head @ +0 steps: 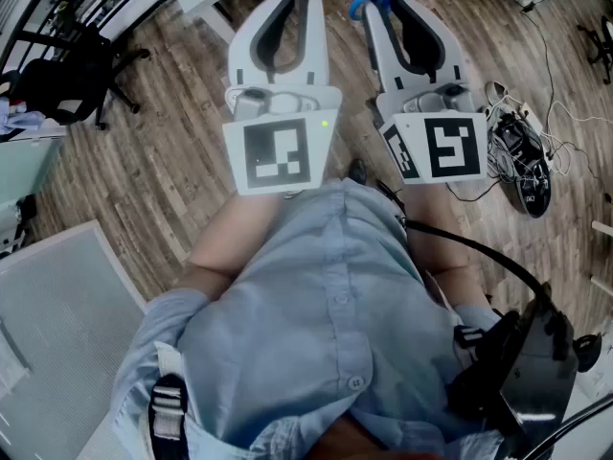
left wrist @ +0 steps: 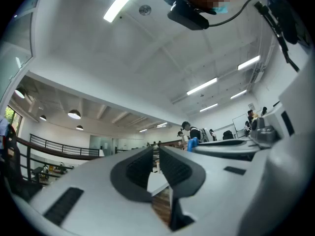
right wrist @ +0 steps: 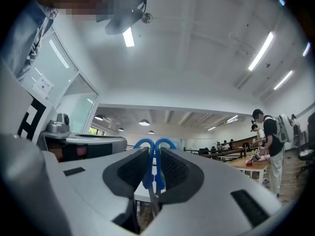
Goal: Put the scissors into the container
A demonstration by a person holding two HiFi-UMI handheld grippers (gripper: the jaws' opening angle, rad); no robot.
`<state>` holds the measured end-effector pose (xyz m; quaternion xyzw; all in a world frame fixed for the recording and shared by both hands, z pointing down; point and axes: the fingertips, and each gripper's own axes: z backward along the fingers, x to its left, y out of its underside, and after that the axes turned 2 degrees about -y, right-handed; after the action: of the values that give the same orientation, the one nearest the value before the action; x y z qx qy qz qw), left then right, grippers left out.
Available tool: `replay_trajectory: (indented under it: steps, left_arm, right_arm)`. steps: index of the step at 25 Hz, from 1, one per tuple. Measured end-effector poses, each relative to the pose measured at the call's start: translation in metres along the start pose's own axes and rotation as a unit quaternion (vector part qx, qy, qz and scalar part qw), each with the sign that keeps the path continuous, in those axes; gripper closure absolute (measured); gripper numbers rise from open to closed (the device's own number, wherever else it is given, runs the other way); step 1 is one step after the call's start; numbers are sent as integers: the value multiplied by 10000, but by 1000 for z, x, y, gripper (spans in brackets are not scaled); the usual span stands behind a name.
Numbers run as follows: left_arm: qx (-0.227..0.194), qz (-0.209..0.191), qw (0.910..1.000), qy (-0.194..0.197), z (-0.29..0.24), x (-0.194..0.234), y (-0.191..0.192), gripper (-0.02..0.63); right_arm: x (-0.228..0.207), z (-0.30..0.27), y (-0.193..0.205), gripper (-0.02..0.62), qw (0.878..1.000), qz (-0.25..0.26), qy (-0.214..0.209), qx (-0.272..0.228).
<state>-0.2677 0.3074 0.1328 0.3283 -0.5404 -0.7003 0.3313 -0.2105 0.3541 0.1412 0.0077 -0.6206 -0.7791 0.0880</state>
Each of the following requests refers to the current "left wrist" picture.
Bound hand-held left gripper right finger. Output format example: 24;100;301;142
159;146;271;236

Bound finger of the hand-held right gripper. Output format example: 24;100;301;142
191;143;259;162

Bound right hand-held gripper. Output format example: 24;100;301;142
197;55;315;146

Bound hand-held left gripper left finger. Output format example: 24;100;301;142
28;146;173;236

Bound whiteboard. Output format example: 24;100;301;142
232;113;250;139

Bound grey backpack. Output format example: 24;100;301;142
199;127;211;143

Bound long ceiling light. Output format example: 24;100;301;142
199;103;219;113
186;77;218;96
237;55;261;71
103;0;149;23
230;89;248;100

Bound black metal railing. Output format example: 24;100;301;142
4;124;105;189

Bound blue face mask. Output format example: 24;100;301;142
211;5;228;16

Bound round ceiling fixture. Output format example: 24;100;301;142
138;4;152;16

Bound glass partition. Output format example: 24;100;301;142
0;11;34;103

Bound black strap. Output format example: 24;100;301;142
254;0;301;73

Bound black camera cable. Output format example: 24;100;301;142
208;0;261;28

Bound black head camera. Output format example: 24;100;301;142
167;0;210;31

